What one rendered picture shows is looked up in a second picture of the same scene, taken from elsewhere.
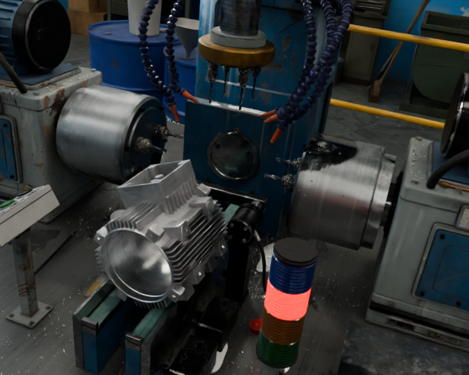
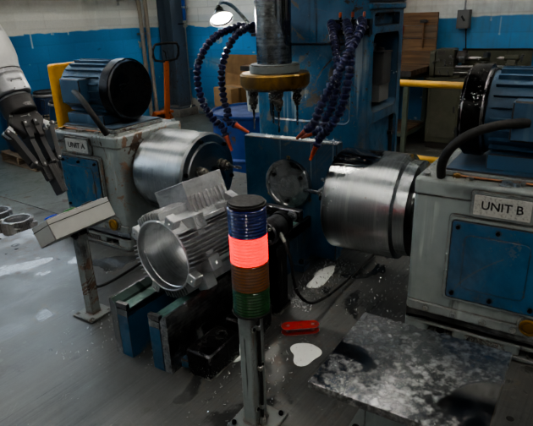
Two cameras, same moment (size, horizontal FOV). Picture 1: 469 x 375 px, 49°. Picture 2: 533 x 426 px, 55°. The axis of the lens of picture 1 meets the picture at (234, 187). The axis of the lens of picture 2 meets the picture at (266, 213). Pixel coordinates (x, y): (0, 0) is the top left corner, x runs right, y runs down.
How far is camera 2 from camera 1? 0.37 m
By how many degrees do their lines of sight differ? 16
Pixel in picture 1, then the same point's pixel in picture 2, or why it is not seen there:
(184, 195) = (210, 197)
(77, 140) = (146, 172)
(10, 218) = (67, 218)
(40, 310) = (101, 310)
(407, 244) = (429, 240)
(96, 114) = (162, 148)
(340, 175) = (363, 179)
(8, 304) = (79, 306)
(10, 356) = (68, 341)
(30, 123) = (112, 161)
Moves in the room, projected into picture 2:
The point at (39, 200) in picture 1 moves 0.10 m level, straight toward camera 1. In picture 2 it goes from (96, 208) to (89, 224)
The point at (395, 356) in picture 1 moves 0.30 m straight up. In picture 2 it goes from (400, 340) to (411, 181)
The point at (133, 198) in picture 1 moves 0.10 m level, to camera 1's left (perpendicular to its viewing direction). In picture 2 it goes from (166, 200) to (125, 198)
